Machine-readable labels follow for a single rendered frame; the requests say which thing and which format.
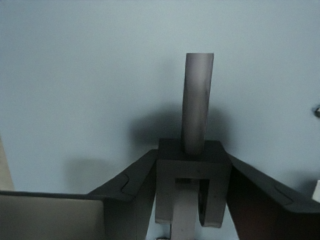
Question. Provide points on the dark grey clevis fork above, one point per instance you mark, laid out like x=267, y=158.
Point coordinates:
x=192, y=156

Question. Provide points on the white divided tray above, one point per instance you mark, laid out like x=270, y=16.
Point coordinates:
x=316, y=194

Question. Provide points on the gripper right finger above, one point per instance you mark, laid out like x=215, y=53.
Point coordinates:
x=263, y=208

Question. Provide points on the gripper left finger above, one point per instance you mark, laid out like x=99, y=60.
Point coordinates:
x=122, y=213

